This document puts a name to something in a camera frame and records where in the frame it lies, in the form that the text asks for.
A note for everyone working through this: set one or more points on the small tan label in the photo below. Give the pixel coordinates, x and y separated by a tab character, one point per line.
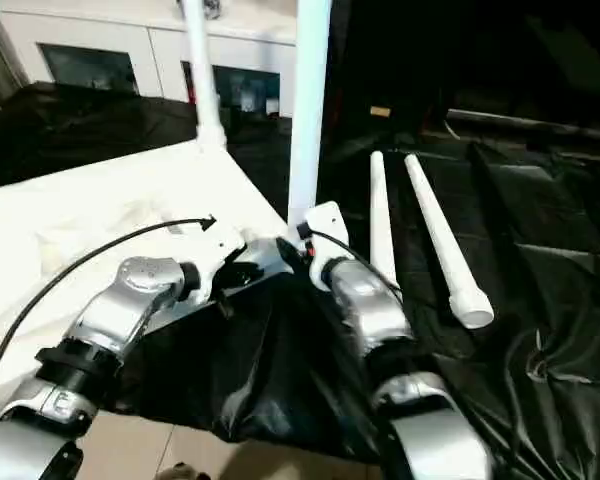
380	111

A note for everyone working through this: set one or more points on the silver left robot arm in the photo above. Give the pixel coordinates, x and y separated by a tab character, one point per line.
130	290

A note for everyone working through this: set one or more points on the white cup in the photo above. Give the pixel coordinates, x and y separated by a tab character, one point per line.
272	107

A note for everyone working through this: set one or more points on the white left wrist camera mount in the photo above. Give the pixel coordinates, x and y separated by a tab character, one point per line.
220	250

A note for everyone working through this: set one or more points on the black flat monitor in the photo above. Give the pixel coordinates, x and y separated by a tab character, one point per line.
530	122

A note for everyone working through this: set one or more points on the black mat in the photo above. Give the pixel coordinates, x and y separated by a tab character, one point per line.
555	225

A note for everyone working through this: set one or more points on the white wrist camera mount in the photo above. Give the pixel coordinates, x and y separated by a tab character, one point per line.
327	220
220	250

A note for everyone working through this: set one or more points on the black backdrop cloth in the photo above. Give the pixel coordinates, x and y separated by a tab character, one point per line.
480	50

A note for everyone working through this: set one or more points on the white plastic table leg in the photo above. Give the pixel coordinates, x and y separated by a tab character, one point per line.
307	125
445	230
202	75
382	215

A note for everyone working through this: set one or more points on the white glass-door cabinet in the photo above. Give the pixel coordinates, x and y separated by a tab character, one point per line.
145	35

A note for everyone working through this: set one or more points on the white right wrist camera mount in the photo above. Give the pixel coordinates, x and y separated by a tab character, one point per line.
327	220

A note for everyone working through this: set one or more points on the white plastic table top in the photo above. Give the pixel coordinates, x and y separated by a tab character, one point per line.
80	225

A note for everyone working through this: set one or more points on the printed box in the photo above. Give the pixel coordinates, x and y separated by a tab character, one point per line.
250	97

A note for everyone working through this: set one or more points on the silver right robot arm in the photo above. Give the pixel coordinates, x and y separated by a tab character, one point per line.
375	310

